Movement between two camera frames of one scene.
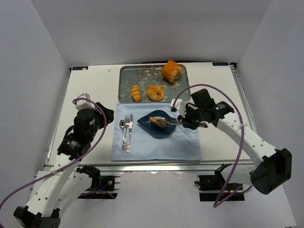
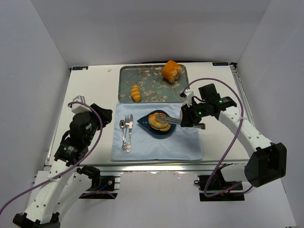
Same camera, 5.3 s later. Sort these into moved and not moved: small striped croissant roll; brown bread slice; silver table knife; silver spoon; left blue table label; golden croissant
Moved: brown bread slice; golden croissant
Not moved: silver table knife; silver spoon; left blue table label; small striped croissant roll
